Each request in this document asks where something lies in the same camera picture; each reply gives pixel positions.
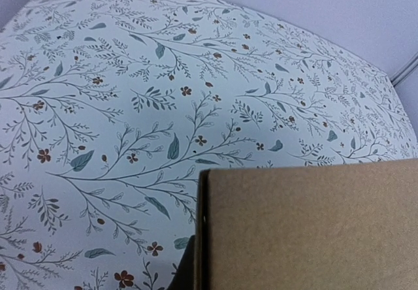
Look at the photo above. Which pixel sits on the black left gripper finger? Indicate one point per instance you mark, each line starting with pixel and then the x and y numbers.
pixel 184 277

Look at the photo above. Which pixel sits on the brown cardboard box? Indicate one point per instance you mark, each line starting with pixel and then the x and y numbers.
pixel 334 227

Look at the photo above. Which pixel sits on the floral patterned table mat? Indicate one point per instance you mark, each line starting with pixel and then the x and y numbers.
pixel 110 109

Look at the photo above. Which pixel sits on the right aluminium frame post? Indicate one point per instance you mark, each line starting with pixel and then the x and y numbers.
pixel 405 71

